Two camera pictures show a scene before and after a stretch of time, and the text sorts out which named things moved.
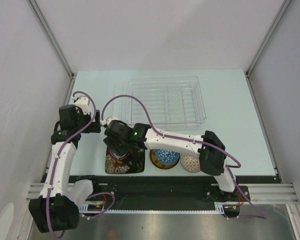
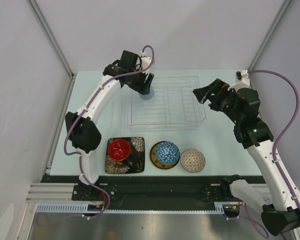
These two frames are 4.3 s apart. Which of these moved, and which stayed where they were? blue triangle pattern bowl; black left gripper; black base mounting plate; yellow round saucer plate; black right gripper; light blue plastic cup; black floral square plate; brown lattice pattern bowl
Moved: light blue plastic cup; black left gripper; black right gripper
Stayed: black base mounting plate; blue triangle pattern bowl; brown lattice pattern bowl; yellow round saucer plate; black floral square plate
